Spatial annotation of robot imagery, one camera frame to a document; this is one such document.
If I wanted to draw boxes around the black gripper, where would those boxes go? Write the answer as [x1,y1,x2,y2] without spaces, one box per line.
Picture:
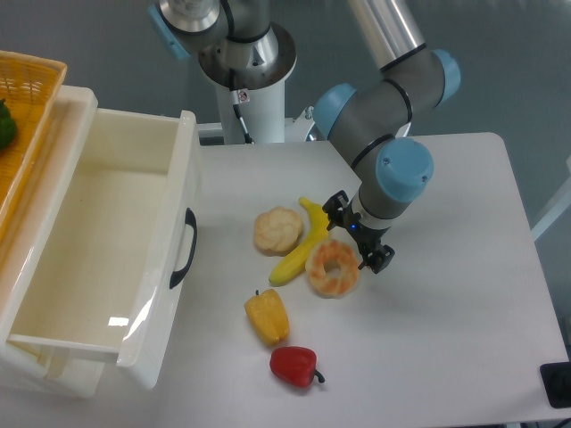
[322,190,395,274]

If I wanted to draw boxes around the orange glazed ring donut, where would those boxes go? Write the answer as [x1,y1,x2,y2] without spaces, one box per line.
[305,240,360,299]

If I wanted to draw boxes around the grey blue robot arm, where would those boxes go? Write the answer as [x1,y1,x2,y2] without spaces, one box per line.
[148,1,461,272]

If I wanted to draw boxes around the yellow banana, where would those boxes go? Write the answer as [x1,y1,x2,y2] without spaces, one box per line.
[269,197,329,286]

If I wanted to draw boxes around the pale cream swirl donut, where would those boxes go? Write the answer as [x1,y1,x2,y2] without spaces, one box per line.
[253,206,303,254]

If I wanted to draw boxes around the yellow bell pepper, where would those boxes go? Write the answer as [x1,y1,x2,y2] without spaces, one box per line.
[244,290,290,347]

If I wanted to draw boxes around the red bell pepper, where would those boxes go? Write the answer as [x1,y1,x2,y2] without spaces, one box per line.
[269,346,326,388]

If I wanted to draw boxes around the black device at edge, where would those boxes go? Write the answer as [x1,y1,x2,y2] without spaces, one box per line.
[540,362,571,408]

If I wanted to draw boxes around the white plastic drawer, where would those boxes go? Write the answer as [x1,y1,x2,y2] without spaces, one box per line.
[9,109,202,389]

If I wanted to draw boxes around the orange woven basket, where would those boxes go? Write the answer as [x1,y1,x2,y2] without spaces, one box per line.
[1,51,67,235]

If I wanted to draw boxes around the green bell pepper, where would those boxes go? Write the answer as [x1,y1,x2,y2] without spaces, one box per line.
[0,99,18,150]

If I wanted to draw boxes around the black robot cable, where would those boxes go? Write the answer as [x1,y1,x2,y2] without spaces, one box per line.
[227,67,256,144]

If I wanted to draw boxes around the black drawer handle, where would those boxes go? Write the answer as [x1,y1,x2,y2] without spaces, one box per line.
[170,208,197,289]

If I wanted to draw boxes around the white frame bar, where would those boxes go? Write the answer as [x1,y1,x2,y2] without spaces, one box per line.
[530,153,571,242]

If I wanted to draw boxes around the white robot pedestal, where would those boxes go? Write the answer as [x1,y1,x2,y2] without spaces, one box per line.
[198,23,315,144]

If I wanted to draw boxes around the white drawer cabinet frame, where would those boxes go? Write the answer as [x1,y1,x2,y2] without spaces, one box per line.
[1,86,103,398]

